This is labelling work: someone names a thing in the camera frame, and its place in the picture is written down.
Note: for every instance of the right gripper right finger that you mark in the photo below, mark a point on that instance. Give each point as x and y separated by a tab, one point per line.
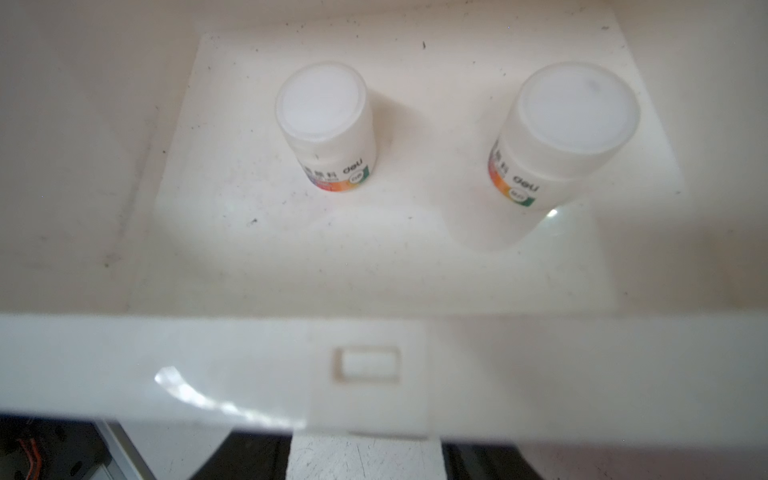
484	461

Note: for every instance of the white drawer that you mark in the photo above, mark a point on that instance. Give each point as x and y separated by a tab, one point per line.
164	256

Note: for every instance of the white paint can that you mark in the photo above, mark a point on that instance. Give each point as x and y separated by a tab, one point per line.
325	115
567	121

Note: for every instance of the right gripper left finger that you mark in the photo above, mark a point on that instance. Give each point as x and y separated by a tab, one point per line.
245	455

